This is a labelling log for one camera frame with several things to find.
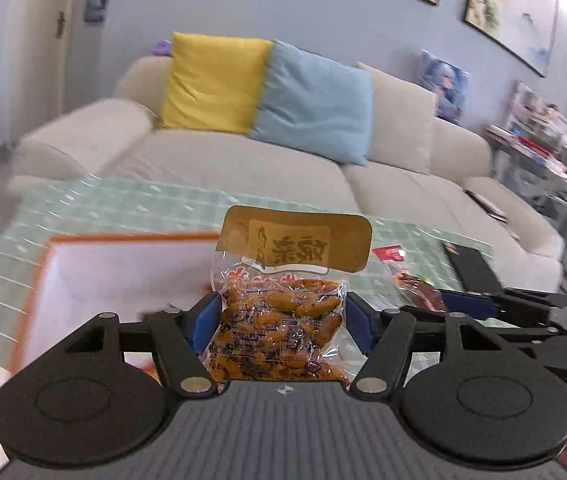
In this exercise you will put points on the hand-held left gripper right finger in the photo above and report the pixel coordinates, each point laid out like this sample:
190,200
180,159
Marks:
361,327

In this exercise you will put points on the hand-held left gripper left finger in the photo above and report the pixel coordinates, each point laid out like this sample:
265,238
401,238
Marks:
208,320

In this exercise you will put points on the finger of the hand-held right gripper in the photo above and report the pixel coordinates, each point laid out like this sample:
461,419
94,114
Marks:
426,310
468,305

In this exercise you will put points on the red dried meat packet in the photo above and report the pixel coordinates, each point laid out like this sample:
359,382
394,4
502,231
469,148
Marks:
416,287

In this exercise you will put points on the brown peanut packet gold label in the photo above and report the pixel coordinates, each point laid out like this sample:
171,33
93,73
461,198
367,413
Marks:
283,320

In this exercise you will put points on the orange paper bag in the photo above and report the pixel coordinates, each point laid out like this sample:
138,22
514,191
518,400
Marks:
113,280

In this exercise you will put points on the black notebook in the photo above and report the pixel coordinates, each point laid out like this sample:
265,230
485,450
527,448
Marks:
473,267

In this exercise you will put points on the beige sofa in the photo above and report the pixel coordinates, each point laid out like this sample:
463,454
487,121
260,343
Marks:
243,180

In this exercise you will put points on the cluttered side shelf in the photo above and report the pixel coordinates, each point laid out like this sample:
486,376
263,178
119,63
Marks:
538,130

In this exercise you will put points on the blue anime poster board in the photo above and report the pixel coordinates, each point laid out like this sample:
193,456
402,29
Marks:
444,85

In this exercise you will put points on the light blue cushion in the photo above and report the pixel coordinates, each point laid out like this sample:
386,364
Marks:
313,105

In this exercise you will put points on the yellow cushion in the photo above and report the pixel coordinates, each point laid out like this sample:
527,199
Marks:
213,85

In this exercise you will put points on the purple plush toy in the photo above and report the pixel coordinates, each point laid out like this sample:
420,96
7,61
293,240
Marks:
164,47

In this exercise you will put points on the large framed landscape painting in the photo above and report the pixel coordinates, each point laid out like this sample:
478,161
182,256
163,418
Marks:
513,10

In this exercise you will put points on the white door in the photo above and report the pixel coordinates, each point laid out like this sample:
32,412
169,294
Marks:
28,60

